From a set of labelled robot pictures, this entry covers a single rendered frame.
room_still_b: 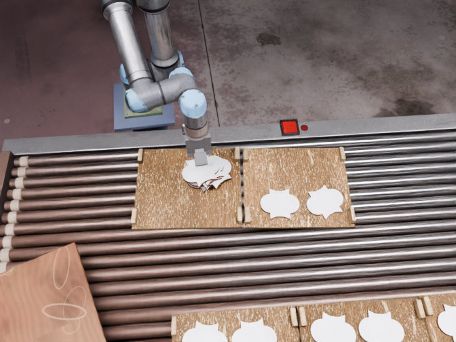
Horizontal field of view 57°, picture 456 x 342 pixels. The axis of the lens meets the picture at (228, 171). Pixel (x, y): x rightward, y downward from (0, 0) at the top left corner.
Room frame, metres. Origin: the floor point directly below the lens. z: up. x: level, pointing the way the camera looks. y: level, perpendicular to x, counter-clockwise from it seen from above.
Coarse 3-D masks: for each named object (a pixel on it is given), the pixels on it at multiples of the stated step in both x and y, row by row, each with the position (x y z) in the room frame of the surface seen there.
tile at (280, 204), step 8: (272, 192) 0.73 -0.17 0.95; (280, 192) 0.73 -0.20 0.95; (288, 192) 0.73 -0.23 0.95; (264, 200) 0.70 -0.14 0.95; (272, 200) 0.70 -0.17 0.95; (280, 200) 0.70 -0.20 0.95; (288, 200) 0.70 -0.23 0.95; (296, 200) 0.70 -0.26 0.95; (264, 208) 0.67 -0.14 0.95; (272, 208) 0.67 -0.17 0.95; (280, 208) 0.67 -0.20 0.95; (288, 208) 0.67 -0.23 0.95; (296, 208) 0.67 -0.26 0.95; (272, 216) 0.63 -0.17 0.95; (280, 216) 0.63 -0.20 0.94; (288, 216) 0.63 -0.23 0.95
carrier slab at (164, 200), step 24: (144, 168) 0.85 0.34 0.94; (168, 168) 0.85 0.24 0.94; (144, 192) 0.74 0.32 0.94; (168, 192) 0.74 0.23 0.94; (192, 192) 0.74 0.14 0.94; (216, 192) 0.74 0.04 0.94; (240, 192) 0.74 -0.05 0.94; (144, 216) 0.64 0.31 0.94; (168, 216) 0.64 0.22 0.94; (192, 216) 0.64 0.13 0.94; (216, 216) 0.64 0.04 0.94
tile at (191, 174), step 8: (192, 160) 0.84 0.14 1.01; (208, 160) 0.84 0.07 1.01; (216, 160) 0.84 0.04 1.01; (184, 168) 0.80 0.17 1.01; (192, 168) 0.80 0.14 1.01; (200, 168) 0.80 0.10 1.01; (208, 168) 0.80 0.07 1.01; (216, 168) 0.80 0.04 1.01; (184, 176) 0.77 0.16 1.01; (192, 176) 0.77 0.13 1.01; (200, 176) 0.77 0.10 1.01; (208, 176) 0.77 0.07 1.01; (200, 184) 0.74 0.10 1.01
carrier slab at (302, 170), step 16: (256, 160) 0.89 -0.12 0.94; (272, 160) 0.89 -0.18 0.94; (288, 160) 0.89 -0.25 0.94; (304, 160) 0.89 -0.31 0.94; (320, 160) 0.89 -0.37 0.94; (336, 160) 0.89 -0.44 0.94; (256, 176) 0.81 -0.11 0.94; (272, 176) 0.81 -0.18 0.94; (288, 176) 0.81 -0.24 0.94; (304, 176) 0.81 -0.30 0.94; (320, 176) 0.81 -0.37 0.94; (336, 176) 0.81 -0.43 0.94; (256, 192) 0.74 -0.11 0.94; (304, 192) 0.74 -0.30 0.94; (256, 208) 0.67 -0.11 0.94; (304, 208) 0.67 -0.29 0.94; (256, 224) 0.61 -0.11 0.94; (272, 224) 0.61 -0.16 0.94; (288, 224) 0.61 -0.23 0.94; (304, 224) 0.61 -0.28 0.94; (320, 224) 0.61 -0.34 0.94; (336, 224) 0.61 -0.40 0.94; (352, 224) 0.61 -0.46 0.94
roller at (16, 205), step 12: (348, 180) 0.80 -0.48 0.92; (360, 180) 0.80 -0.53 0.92; (372, 180) 0.80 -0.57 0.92; (384, 180) 0.80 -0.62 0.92; (396, 180) 0.80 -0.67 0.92; (408, 180) 0.80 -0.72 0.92; (420, 180) 0.80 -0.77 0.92; (432, 180) 0.80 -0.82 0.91; (444, 180) 0.80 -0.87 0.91; (12, 204) 0.69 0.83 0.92; (24, 204) 0.70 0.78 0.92; (36, 204) 0.70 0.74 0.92; (48, 204) 0.70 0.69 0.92; (60, 204) 0.70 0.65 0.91; (72, 204) 0.70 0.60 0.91; (84, 204) 0.70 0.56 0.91; (96, 204) 0.70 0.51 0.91; (108, 204) 0.70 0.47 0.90; (120, 204) 0.71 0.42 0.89
